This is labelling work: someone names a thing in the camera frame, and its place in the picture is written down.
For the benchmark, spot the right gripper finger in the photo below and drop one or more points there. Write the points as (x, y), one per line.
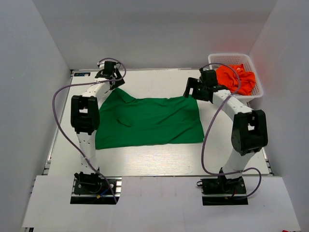
(186, 93)
(192, 83)

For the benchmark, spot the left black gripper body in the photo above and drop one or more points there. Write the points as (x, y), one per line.
(119, 82)

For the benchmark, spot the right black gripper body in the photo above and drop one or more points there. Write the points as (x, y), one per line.
(200, 94)

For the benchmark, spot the green t-shirt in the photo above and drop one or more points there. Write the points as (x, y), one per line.
(127, 121)

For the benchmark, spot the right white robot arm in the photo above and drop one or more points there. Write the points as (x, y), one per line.
(249, 129)

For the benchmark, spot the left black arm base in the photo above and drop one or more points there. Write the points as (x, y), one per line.
(95, 190)

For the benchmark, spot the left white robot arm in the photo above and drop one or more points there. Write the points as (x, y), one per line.
(85, 118)

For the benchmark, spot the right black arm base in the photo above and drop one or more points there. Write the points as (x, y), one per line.
(220, 191)

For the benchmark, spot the blue label sticker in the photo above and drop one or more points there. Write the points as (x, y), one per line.
(82, 74)

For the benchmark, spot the white plastic basket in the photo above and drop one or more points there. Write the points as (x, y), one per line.
(237, 59)

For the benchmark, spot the orange t-shirt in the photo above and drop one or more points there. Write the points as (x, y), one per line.
(228, 78)

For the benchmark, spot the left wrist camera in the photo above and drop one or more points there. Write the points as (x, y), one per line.
(107, 66)

